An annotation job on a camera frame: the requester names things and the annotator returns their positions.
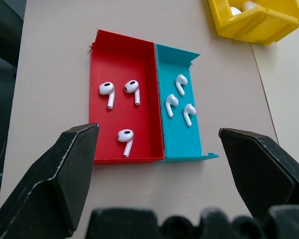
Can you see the teal plastic tray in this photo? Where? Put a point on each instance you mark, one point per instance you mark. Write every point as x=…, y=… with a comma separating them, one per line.
x=179, y=124

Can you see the yellow plastic bin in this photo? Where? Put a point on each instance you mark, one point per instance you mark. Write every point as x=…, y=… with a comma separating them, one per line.
x=259, y=22

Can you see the white earbud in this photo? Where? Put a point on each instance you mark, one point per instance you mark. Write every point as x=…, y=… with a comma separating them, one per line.
x=125, y=139
x=107, y=90
x=133, y=89
x=180, y=83
x=170, y=103
x=189, y=113

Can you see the black office chair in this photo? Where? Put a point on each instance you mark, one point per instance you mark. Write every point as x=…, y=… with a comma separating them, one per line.
x=2, y=74

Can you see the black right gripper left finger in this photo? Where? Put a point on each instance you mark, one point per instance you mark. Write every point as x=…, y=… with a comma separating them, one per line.
x=49, y=189

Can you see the red plastic tray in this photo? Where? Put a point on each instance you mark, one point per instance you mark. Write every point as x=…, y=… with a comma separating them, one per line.
x=119, y=104

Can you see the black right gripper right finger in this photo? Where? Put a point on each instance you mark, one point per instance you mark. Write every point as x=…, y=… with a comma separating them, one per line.
x=266, y=171

